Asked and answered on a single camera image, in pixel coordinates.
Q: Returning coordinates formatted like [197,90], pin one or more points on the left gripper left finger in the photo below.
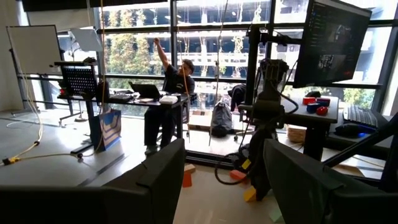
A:
[124,205]

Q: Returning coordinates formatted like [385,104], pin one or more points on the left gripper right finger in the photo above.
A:
[326,205]

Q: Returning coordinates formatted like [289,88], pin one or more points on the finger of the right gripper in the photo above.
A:
[261,191]

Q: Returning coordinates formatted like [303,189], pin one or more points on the yellow-green wooden block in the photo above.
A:
[249,194]

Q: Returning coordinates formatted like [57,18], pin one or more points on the red wooden block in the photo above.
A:
[237,175]
[186,180]

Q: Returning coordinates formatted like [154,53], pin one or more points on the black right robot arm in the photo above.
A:
[269,109]

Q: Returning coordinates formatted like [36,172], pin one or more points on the teal wooden block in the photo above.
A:
[273,216]

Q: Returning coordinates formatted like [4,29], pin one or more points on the wicker basket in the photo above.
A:
[297,134]

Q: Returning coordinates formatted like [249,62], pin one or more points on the black operator desk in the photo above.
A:
[314,140]

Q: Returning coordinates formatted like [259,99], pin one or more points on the grey backpack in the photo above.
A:
[222,119]

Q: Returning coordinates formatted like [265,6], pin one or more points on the dark jacket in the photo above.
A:
[237,95]

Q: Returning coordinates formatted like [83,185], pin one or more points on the blue plastic bowl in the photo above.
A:
[323,102]
[312,108]

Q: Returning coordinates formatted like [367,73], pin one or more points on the natural wooden block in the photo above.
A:
[189,168]

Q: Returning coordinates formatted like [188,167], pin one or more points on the cardboard box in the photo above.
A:
[200,121]

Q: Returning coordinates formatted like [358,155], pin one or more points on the blue and white box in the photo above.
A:
[110,130]

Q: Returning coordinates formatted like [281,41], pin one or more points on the red plastic bowl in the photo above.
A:
[322,111]
[309,100]

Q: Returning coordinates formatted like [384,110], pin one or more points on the black computer mouse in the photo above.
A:
[351,130]

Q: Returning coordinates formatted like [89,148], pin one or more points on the black standing desk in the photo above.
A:
[90,124]

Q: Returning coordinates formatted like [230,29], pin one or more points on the black keyboard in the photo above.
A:
[360,115]

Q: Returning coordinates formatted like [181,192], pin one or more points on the black laptop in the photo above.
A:
[146,91]

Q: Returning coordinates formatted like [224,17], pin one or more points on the person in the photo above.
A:
[174,84]

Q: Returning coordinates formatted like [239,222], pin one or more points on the black perforated panel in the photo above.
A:
[79,81]

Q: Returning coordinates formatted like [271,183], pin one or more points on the black computer monitor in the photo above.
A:
[332,43]

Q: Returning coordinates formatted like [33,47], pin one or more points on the white reflector panel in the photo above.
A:
[87,40]

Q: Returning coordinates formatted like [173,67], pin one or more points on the whiteboard on stand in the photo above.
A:
[34,49]

